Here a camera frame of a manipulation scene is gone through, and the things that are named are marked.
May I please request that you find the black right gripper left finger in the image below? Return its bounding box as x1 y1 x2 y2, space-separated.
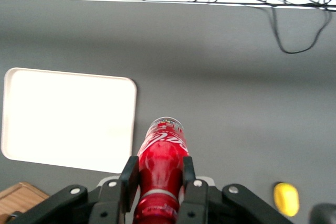
7 155 141 224

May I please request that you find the red coke bottle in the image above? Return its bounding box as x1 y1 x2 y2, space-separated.
132 115 190 224

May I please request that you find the beige rectangular plastic tray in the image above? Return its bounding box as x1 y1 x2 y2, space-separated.
1 67 138 174

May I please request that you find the wooden drawer cabinet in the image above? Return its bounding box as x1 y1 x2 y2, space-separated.
0 181 50 222

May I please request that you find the yellow lemon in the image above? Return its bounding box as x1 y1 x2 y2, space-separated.
273 182 300 217

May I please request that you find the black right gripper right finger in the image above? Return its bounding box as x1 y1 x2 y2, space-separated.
177 155 293 224

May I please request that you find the black looped table cable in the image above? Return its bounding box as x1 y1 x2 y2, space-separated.
267 5 330 55

